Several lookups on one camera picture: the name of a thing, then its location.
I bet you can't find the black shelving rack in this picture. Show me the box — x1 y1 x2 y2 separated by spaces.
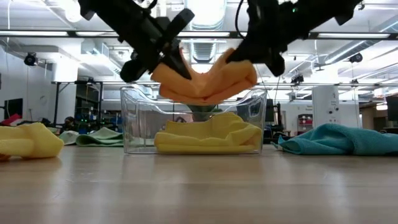
53 80 104 126

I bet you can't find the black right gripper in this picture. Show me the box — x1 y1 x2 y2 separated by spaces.
225 26 287 78

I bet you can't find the teal microfiber towel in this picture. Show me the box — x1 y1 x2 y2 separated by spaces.
271 123 398 157

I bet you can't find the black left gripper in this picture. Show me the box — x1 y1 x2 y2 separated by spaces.
119 7 196 84

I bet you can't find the white pillar cabinet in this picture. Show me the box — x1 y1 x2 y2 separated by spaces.
312 85 342 137

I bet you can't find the clear plastic bin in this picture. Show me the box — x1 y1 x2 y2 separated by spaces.
119 85 268 156

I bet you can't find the white red machine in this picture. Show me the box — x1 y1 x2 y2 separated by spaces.
297 114 314 133

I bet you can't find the light green microfiber towel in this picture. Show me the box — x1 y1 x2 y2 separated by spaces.
58 126 124 147

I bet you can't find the yellow microfiber towel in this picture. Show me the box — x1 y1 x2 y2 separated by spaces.
154 111 263 154
0 122 65 160

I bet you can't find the orange microfiber towel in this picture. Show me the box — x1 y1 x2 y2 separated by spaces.
150 47 259 106

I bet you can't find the black overhead frame beam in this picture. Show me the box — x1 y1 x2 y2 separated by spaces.
0 29 398 41

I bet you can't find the black equipment stand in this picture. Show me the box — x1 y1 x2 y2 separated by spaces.
264 98 283 144

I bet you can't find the black computer monitor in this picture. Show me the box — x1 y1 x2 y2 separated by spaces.
385 95 398 123
236 98 264 121
3 98 24 121

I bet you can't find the red background object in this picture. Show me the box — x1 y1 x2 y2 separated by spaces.
0 113 23 127

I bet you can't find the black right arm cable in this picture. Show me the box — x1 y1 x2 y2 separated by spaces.
234 0 248 40

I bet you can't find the person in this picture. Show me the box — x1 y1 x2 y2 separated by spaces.
61 116 78 133

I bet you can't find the green potted plant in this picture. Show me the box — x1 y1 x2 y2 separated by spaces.
185 104 223 123

